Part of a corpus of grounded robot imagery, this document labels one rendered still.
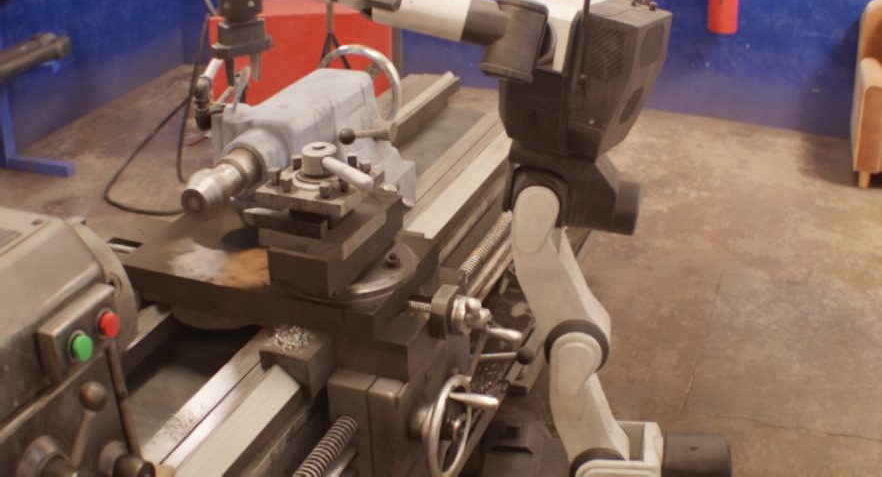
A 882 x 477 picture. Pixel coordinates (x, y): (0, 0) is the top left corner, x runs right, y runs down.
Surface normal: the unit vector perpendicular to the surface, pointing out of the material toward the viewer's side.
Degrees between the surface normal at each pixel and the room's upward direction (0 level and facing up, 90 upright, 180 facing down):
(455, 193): 36
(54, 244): 45
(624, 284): 0
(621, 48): 88
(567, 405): 115
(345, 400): 90
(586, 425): 90
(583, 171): 90
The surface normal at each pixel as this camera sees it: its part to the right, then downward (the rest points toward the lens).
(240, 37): 0.63, 0.33
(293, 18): 0.00, 0.42
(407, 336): 0.00, -0.91
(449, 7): 0.07, -0.14
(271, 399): 0.55, -0.65
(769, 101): -0.33, 0.40
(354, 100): 0.93, 0.02
